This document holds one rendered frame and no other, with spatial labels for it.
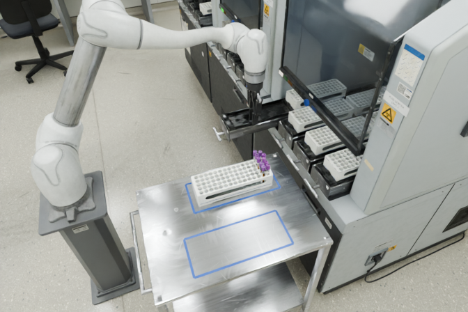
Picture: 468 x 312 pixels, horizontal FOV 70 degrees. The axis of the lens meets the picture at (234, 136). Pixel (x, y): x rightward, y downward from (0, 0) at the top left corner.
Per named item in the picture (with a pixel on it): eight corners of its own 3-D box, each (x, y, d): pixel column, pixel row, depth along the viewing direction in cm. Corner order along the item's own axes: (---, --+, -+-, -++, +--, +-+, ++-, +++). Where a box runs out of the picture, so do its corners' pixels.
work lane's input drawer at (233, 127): (335, 95, 187) (338, 81, 181) (350, 108, 177) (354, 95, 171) (211, 127, 168) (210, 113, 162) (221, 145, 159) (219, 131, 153)
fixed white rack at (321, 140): (359, 125, 157) (362, 115, 153) (372, 138, 151) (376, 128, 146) (303, 142, 150) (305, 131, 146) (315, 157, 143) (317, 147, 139)
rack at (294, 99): (333, 88, 180) (336, 78, 176) (345, 98, 173) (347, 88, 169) (284, 100, 173) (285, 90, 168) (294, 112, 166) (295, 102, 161)
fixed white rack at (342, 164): (380, 146, 147) (384, 136, 143) (396, 161, 140) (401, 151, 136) (322, 166, 139) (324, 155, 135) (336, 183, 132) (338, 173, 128)
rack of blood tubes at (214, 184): (262, 167, 137) (263, 157, 133) (272, 185, 130) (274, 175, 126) (191, 186, 130) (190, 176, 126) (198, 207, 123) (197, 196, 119)
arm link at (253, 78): (260, 60, 144) (260, 72, 148) (240, 64, 142) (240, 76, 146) (269, 70, 138) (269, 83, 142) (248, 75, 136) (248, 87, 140)
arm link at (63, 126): (30, 170, 137) (32, 136, 152) (73, 174, 147) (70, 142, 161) (88, -9, 105) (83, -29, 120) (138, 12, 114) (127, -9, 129)
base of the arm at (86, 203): (49, 232, 130) (42, 223, 127) (49, 190, 146) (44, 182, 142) (97, 216, 135) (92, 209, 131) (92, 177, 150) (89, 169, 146)
